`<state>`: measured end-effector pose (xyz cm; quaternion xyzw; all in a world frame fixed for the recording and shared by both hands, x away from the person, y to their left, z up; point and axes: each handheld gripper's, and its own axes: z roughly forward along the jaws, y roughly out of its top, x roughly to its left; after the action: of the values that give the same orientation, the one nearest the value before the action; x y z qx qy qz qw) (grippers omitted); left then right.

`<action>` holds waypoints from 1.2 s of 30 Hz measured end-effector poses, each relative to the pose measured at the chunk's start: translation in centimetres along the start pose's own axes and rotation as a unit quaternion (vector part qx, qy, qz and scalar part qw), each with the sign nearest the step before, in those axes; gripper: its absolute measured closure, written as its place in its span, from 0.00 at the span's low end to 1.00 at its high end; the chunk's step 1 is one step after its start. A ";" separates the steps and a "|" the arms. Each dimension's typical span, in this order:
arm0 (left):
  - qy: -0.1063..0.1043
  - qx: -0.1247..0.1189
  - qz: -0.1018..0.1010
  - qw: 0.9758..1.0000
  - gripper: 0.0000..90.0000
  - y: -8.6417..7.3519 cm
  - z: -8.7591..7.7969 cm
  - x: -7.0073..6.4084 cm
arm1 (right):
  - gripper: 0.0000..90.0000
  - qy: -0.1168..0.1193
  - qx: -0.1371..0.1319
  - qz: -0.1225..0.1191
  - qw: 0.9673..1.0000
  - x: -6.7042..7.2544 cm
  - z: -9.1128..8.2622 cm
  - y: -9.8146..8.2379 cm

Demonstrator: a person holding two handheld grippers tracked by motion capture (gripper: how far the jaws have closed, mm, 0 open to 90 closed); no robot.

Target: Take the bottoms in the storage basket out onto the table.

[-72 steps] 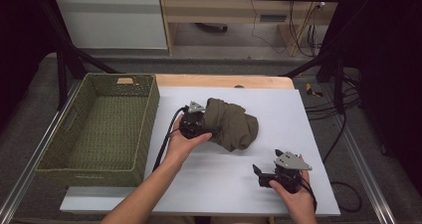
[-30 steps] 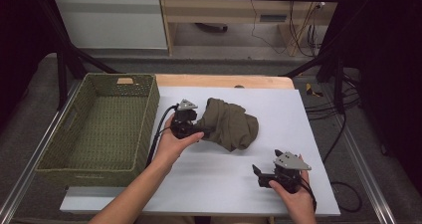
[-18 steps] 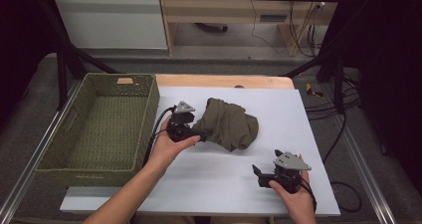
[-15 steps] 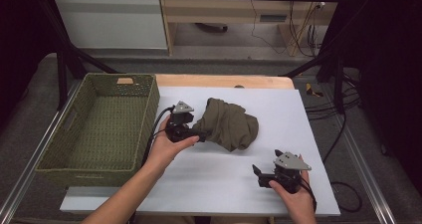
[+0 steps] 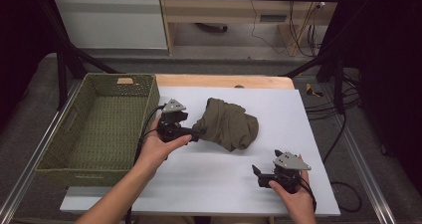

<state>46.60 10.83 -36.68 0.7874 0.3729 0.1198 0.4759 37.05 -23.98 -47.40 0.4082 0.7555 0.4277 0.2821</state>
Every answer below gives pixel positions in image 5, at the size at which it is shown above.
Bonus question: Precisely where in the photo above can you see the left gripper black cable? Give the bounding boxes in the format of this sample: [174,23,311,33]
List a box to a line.
[124,104,166,224]

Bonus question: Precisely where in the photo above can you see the green woven basket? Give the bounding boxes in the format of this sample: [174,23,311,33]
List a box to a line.
[34,72,161,189]

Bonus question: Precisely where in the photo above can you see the black curtain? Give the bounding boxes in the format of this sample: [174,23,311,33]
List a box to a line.
[0,0,66,133]
[316,0,422,188]

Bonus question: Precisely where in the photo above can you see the black floor cable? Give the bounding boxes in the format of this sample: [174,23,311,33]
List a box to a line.
[304,74,363,214]

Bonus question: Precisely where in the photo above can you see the person's left hand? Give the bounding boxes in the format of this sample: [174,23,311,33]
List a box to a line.
[133,115,193,176]

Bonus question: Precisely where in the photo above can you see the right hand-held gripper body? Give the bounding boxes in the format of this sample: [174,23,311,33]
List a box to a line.
[258,150,313,194]

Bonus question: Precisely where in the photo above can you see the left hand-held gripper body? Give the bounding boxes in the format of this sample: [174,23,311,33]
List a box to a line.
[156,99,194,143]

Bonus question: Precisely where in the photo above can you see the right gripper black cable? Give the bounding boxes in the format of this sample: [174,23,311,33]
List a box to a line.
[298,174,318,212]

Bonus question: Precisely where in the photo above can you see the aluminium rail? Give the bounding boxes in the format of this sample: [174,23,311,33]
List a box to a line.
[326,94,398,224]
[0,81,83,224]

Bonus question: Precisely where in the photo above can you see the light wooden desk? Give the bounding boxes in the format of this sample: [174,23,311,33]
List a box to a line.
[157,0,344,58]

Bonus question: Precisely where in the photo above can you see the bundle of hanging cables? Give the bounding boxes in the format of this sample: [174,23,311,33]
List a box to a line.
[288,0,326,58]

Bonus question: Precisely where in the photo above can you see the yellow and black tape piece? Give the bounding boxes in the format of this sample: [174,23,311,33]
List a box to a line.
[305,83,324,99]

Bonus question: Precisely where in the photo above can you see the person's right hand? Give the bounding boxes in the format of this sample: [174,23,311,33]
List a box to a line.
[268,153,317,218]

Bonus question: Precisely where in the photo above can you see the thin black hanging cable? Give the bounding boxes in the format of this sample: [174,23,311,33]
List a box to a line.
[248,0,291,55]

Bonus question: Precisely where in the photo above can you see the olive brown cloth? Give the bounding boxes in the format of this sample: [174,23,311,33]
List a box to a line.
[192,97,260,153]

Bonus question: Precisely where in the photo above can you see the dark object under desk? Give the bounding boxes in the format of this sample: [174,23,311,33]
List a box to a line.
[194,22,229,34]

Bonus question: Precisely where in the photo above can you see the white board mat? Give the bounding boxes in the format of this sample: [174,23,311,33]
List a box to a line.
[59,86,341,217]

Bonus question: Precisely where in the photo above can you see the black metal frame stand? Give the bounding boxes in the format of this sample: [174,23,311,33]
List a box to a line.
[39,0,121,112]
[282,49,346,114]

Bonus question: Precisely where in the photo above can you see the white cabinet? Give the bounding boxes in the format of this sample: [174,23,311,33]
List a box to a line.
[49,0,169,51]

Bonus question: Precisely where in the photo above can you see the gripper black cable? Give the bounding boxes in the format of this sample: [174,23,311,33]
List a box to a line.
[298,174,318,212]
[124,104,166,224]

